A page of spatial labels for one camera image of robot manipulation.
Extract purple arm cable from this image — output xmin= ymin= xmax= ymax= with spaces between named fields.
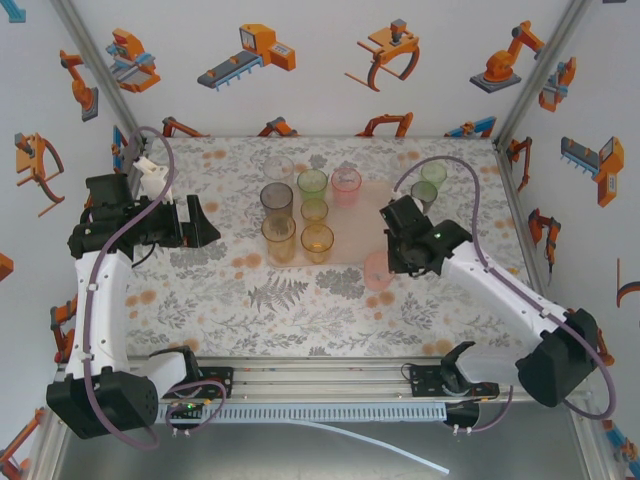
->
xmin=392 ymin=155 xmax=617 ymax=436
xmin=83 ymin=125 xmax=227 ymax=451

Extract pink transparent plastic glass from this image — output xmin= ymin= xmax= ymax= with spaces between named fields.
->
xmin=330 ymin=167 xmax=363 ymax=208

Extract tall grey plastic glass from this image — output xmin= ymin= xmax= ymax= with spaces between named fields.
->
xmin=259 ymin=181 xmax=295 ymax=221

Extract white plastic strip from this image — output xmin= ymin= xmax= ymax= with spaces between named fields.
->
xmin=287 ymin=418 xmax=451 ymax=475

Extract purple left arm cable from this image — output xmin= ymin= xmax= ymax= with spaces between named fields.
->
xmin=83 ymin=125 xmax=227 ymax=451

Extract aluminium frame post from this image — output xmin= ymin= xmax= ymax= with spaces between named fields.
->
xmin=49 ymin=0 xmax=150 ymax=146
xmin=494 ymin=0 xmax=596 ymax=149

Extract pink rectangular tray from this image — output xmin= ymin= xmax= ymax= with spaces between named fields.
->
xmin=264 ymin=180 xmax=410 ymax=270

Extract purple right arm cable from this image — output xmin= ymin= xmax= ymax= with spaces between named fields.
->
xmin=392 ymin=155 xmax=617 ymax=436

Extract short orange plastic glass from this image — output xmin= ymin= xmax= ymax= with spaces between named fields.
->
xmin=299 ymin=223 xmax=335 ymax=265
xmin=300 ymin=197 xmax=330 ymax=233

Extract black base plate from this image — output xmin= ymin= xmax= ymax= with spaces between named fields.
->
xmin=192 ymin=366 xmax=236 ymax=400
xmin=408 ymin=364 xmax=451 ymax=399

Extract green plastic glass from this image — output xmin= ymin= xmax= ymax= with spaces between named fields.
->
xmin=419 ymin=161 xmax=448 ymax=194
xmin=296 ymin=168 xmax=329 ymax=203

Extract short grey plastic glass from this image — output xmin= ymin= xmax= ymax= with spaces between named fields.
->
xmin=410 ymin=180 xmax=439 ymax=211

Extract floral tablecloth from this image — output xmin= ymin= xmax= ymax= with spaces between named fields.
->
xmin=92 ymin=135 xmax=554 ymax=359

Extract pink frosted plastic glass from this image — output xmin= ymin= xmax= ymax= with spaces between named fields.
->
xmin=363 ymin=251 xmax=396 ymax=293

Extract small circuit board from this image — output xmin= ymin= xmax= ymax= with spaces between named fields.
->
xmin=171 ymin=399 xmax=207 ymax=417

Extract grey slotted cable duct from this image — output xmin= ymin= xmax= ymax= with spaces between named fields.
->
xmin=67 ymin=402 xmax=449 ymax=425

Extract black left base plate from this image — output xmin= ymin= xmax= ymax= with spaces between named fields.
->
xmin=192 ymin=366 xmax=236 ymax=400

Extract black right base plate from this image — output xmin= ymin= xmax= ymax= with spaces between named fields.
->
xmin=408 ymin=364 xmax=451 ymax=399

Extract tall orange plastic glass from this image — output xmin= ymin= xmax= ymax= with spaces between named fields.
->
xmin=260 ymin=212 xmax=298 ymax=265

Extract aluminium side rail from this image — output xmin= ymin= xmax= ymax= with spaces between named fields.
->
xmin=492 ymin=138 xmax=566 ymax=360

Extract grey metal base plate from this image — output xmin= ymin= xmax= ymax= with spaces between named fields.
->
xmin=49 ymin=422 xmax=601 ymax=480

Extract aluminium front frame rails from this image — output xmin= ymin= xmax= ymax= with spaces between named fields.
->
xmin=47 ymin=355 xmax=594 ymax=405

